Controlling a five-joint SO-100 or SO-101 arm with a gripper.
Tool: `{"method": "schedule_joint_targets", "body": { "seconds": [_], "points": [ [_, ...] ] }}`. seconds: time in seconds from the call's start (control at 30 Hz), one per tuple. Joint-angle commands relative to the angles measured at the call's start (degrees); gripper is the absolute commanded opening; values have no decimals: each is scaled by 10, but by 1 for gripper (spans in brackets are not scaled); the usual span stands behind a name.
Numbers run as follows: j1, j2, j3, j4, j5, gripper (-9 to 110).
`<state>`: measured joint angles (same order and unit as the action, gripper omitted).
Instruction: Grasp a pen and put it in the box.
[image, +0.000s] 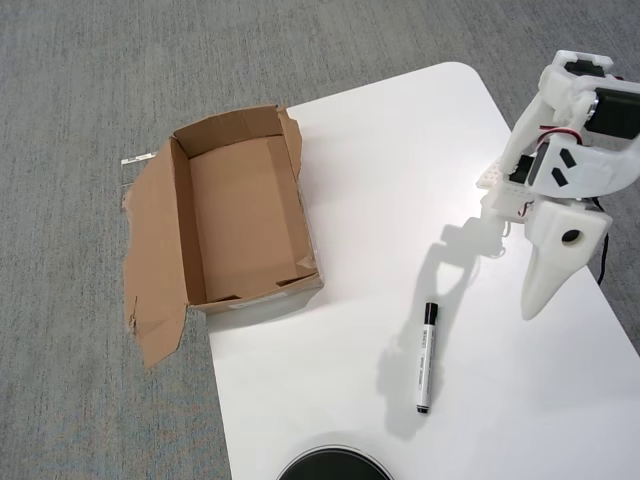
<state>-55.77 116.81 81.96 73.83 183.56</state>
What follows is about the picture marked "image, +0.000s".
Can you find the white gripper with slots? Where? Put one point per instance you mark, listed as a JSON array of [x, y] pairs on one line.
[[560, 239]]

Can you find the white marker pen black cap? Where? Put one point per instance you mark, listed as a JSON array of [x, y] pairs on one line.
[[427, 357]]

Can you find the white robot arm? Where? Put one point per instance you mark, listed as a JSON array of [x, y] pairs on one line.
[[565, 90]]

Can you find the open brown cardboard box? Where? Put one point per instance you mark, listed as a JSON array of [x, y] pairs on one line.
[[235, 200]]

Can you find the black round disc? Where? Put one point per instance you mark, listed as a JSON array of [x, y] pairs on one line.
[[332, 462]]

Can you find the white strip on carpet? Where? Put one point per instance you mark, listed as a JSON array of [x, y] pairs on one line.
[[137, 159]]

